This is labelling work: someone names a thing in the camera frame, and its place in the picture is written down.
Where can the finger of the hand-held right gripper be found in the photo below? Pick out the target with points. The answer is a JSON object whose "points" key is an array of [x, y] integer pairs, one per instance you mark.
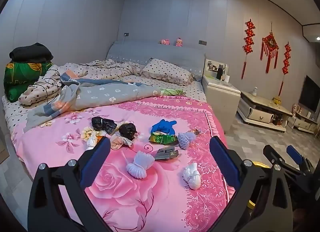
{"points": [[295, 154], [272, 154]]}

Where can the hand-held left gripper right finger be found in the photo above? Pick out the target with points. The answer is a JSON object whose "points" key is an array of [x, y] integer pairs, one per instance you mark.
{"points": [[223, 163]]}

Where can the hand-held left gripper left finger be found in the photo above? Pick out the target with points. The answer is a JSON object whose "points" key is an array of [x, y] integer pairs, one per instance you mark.
{"points": [[95, 163]]}

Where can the black bin with yellow rim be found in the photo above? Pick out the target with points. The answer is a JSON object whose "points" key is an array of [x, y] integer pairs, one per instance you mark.
{"points": [[258, 164]]}

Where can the small white foam net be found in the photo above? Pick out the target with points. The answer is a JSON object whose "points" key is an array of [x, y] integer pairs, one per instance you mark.
{"points": [[92, 143]]}

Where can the beige cloth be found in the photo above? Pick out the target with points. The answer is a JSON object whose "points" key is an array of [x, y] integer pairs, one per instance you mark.
{"points": [[118, 142]]}

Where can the white sock bundle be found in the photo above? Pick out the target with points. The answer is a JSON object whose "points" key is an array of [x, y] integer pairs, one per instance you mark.
{"points": [[192, 175]]}

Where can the brown wrapper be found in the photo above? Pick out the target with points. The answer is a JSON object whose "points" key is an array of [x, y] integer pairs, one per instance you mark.
{"points": [[195, 132]]}

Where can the lavender sock bundle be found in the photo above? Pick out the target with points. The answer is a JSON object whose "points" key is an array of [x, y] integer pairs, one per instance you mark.
{"points": [[185, 140]]}

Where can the white sock pair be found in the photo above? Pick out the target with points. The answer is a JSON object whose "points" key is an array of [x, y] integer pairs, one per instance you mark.
{"points": [[140, 165]]}

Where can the balled black plastic bag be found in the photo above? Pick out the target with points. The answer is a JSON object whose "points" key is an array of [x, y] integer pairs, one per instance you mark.
{"points": [[127, 130]]}

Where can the grey green snack packet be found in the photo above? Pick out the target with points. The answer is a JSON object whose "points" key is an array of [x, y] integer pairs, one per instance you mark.
{"points": [[166, 153]]}

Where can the green foil wrapper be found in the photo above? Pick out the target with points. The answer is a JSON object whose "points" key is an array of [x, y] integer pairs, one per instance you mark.
{"points": [[160, 138]]}

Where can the cream television stand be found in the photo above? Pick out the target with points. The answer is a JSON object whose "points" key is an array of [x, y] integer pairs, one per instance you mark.
{"points": [[302, 122]]}

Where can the pink floral blanket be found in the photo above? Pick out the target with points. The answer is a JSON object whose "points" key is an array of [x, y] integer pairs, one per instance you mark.
{"points": [[125, 197]]}

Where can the pink toys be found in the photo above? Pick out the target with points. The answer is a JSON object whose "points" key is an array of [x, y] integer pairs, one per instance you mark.
{"points": [[296, 108]]}

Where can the yellow pot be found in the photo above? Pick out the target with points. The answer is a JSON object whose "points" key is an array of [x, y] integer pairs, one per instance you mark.
{"points": [[277, 100]]}

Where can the cream tv console table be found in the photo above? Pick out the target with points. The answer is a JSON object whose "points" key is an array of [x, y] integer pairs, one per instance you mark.
{"points": [[262, 100]]}

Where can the cream nightstand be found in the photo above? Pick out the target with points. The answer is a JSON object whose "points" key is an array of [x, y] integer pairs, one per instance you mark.
{"points": [[220, 102]]}

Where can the black television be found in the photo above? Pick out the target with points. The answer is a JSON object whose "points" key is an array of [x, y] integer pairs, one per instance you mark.
{"points": [[310, 94]]}

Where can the grey floral quilt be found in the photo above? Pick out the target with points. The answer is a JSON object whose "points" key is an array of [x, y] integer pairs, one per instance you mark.
{"points": [[112, 94]]}

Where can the black bottle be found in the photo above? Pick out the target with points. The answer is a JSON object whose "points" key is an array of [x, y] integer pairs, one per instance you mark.
{"points": [[220, 72]]}

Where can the polka dot bed sheet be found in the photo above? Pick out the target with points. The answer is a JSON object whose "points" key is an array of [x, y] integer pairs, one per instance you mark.
{"points": [[15, 114]]}

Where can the beige polka dot duvet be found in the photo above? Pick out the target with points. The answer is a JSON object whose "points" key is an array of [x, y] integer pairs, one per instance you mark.
{"points": [[107, 68]]}

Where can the polka dot pillow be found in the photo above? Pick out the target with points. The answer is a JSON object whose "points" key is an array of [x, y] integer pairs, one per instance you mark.
{"points": [[167, 71]]}

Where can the red diamond knot decoration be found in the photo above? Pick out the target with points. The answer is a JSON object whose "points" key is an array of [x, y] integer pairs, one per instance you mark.
{"points": [[270, 44]]}

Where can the green folded quilt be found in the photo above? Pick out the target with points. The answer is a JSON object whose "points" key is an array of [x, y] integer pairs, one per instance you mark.
{"points": [[20, 77]]}

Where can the grey padded bed headboard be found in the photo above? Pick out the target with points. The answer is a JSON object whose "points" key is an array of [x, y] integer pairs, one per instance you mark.
{"points": [[155, 52]]}

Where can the pink doll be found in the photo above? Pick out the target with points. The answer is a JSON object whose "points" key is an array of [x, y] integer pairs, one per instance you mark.
{"points": [[179, 42], [165, 42]]}

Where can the black folded cloth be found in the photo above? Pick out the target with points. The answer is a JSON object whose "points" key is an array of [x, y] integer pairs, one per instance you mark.
{"points": [[30, 52]]}

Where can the white picture frame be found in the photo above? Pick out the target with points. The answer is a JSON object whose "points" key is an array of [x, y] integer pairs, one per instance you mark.
{"points": [[211, 68]]}

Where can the grey wall switch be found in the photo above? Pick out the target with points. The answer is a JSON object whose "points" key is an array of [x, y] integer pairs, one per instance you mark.
{"points": [[203, 42]]}

